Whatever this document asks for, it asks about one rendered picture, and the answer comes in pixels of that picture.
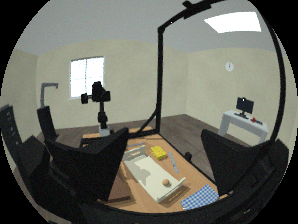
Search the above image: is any tan ball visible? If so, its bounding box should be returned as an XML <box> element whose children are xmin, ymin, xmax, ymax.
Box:
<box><xmin>162</xmin><ymin>179</ymin><xmax>169</xmax><ymax>186</ymax></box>

